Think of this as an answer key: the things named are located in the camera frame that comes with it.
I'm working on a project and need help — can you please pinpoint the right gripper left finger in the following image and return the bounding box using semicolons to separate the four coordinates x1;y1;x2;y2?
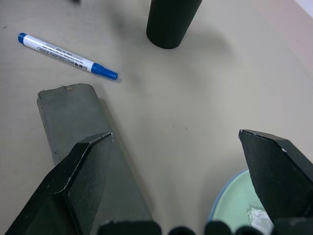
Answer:
3;132;114;235

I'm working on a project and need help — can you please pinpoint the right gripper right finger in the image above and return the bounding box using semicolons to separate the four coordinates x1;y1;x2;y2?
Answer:
238;129;313;222

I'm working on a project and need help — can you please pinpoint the white tissue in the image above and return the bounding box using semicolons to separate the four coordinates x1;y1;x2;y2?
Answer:
247;207;274;232

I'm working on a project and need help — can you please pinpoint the light green plate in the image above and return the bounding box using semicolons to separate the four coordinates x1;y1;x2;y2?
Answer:
211;171;269;235

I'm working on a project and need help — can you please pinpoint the grey rectangular case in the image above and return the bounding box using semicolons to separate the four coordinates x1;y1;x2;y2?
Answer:
36;83;154;225

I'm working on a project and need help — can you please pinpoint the light blue plate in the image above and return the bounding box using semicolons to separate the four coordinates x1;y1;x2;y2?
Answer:
207;168;250;222

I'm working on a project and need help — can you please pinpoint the blue capped whiteboard marker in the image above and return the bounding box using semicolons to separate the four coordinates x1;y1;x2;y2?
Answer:
17;32;119;81

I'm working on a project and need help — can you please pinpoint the black plastic cup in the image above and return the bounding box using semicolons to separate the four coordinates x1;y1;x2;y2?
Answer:
146;0;203;49

